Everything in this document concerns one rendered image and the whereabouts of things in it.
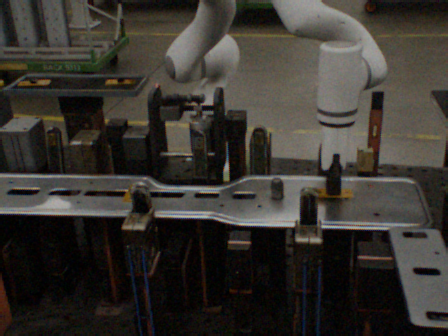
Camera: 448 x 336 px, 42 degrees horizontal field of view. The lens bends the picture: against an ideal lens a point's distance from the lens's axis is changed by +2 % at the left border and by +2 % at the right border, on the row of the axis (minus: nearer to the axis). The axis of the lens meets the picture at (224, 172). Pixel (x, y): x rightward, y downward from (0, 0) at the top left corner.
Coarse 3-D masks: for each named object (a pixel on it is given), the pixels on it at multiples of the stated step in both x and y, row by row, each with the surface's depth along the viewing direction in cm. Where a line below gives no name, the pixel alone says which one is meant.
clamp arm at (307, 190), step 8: (304, 192) 112; (312, 192) 111; (304, 200) 112; (312, 200) 112; (304, 208) 114; (312, 208) 113; (304, 216) 115; (312, 216) 115; (304, 224) 116; (312, 224) 116
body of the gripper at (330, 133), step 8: (328, 128) 120; (336, 128) 120; (344, 128) 120; (328, 136) 120; (336, 136) 120; (344, 136) 120; (328, 144) 121; (336, 144) 121; (344, 144) 121; (328, 152) 122; (336, 152) 121; (344, 152) 121; (328, 160) 122; (344, 160) 122; (328, 168) 123; (344, 168) 123
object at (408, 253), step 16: (400, 240) 115; (416, 240) 115; (432, 240) 115; (400, 256) 111; (416, 256) 111; (432, 256) 110; (400, 272) 106; (400, 288) 104; (416, 288) 102; (432, 288) 102; (416, 304) 99; (432, 304) 98; (416, 320) 95; (432, 320) 95
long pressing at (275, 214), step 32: (0, 192) 141; (192, 192) 137; (224, 192) 136; (256, 192) 136; (288, 192) 135; (320, 192) 134; (352, 192) 134; (384, 192) 133; (416, 192) 132; (256, 224) 124; (288, 224) 123; (352, 224) 122; (384, 224) 121; (416, 224) 121
